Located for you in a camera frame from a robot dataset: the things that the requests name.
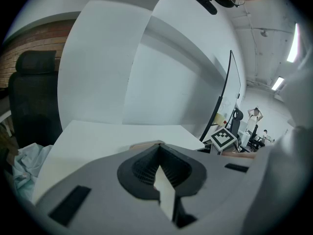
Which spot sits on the light blue cloth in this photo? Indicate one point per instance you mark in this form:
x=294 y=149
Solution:
x=29 y=165

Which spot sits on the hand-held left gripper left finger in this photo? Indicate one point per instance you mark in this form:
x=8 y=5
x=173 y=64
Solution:
x=102 y=192

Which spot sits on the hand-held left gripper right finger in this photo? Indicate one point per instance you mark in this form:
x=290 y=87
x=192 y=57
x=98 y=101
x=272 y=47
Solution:
x=215 y=192

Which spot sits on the black office chair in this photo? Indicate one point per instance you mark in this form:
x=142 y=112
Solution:
x=34 y=101
x=237 y=121

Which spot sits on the cream object with red knob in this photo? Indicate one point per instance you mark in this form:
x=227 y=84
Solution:
x=219 y=119

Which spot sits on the white table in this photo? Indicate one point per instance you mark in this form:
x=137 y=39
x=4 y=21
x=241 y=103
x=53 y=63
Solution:
x=97 y=136

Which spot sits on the person's white shirt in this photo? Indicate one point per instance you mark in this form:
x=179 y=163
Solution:
x=298 y=101

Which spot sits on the person's right forearm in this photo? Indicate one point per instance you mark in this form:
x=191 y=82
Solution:
x=240 y=155

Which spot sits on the ceiling lamp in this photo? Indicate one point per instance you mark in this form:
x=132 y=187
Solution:
x=293 y=43
x=278 y=83

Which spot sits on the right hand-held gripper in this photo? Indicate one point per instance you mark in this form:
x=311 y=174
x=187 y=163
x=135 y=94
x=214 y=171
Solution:
x=223 y=139

